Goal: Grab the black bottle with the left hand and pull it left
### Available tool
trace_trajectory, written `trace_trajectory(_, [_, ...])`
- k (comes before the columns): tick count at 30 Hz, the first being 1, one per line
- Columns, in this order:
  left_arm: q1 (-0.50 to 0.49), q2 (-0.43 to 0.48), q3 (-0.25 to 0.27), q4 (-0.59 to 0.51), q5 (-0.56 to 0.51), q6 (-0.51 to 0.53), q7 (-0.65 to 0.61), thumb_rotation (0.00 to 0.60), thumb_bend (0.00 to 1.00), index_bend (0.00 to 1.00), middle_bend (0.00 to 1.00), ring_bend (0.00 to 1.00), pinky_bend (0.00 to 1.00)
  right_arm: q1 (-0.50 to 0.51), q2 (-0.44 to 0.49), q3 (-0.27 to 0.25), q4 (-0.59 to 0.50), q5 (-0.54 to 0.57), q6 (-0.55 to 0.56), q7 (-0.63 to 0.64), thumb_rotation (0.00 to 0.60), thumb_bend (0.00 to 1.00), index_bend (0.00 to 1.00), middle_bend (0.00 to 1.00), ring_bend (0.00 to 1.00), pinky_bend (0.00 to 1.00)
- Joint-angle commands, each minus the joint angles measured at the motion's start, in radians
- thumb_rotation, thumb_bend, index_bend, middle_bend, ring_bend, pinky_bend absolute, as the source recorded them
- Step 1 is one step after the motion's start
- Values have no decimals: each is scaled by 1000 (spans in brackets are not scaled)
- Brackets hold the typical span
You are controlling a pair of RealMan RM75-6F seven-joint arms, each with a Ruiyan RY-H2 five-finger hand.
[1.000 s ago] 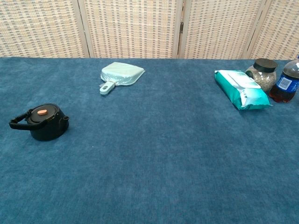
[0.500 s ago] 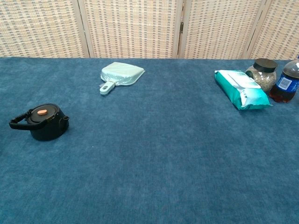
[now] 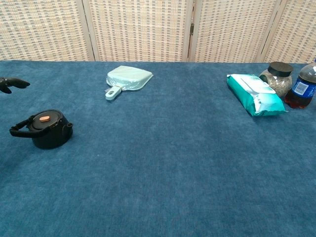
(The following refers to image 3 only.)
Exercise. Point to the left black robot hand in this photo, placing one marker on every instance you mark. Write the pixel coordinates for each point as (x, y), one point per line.
(12, 82)

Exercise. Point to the black kettle orange knob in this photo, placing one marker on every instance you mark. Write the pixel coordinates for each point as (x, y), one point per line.
(49, 130)

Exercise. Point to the light green plastic dustpan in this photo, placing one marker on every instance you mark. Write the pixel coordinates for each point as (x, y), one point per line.
(128, 77)

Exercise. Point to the woven bamboo folding screen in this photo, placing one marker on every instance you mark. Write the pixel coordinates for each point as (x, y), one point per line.
(148, 29)

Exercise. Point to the blue table cloth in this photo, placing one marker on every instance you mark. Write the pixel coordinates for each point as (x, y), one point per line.
(158, 160)

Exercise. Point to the teal wet wipes pack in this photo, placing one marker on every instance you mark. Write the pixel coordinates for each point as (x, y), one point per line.
(254, 95)

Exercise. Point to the glass jar with black lid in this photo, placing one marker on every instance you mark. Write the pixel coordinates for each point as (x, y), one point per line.
(277, 79)

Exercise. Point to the dark soda bottle blue label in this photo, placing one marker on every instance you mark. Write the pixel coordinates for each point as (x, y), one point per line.
(301, 89)

